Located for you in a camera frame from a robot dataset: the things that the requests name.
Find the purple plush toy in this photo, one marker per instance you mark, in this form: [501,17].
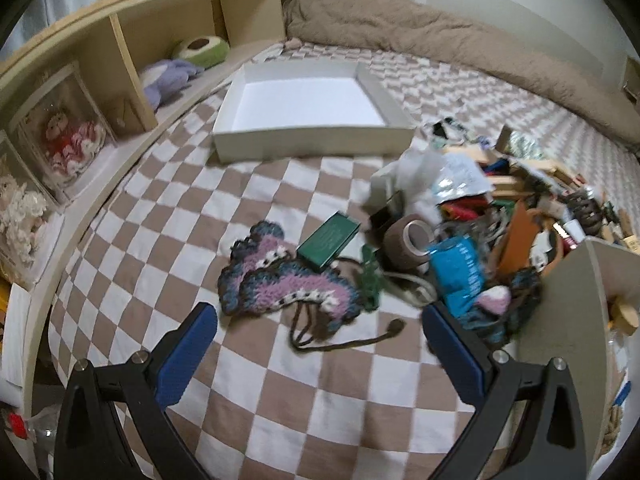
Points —
[167,80]

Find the avocado plush toy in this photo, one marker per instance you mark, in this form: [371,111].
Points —
[200,51]

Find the brown tape roll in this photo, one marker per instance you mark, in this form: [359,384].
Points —
[407,242]

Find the white cardboard box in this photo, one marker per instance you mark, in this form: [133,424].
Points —
[565,310]

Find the small black box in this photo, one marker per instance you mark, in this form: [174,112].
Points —
[387,212]

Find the dark green box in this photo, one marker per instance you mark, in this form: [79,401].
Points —
[327,237]

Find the brown hair claw clip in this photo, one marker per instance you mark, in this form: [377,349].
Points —
[587,210]

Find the wooden bedside shelf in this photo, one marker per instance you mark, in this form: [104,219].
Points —
[160,15]

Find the light blue paper packet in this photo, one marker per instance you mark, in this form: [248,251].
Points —
[465,175]

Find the white shallow box lid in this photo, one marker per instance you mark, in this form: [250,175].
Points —
[305,105]

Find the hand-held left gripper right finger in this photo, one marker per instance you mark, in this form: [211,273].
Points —
[457,355]

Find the beige quilt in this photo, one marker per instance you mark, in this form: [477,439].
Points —
[450,35]

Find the white headboard panel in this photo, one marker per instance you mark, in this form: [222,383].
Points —
[500,10]

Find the brown white checkered bed sheet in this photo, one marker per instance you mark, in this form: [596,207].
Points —
[300,385]

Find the white flowers in case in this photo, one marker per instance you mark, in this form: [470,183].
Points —
[22,210]

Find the brown leather piece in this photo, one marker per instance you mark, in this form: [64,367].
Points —
[517,240]

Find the dark blue knitted piece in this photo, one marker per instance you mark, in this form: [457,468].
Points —
[520,290]

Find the purple blue crocheted piece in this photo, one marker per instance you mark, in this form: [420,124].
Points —
[280,280]

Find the clear plastic bottle red cap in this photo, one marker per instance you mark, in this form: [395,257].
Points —
[40,430]

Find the floral fabric pouch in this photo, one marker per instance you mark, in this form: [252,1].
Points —
[526,145]

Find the red dressed doll clear case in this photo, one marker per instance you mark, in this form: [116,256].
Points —
[65,135]

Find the bright blue packet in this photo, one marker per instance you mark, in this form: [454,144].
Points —
[457,275]

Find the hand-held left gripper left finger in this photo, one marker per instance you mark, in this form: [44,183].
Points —
[182,355]

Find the green translucent hair clip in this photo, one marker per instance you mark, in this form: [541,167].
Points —
[371,275]

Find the white crumpled plastic wrap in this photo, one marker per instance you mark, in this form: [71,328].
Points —
[420,175]

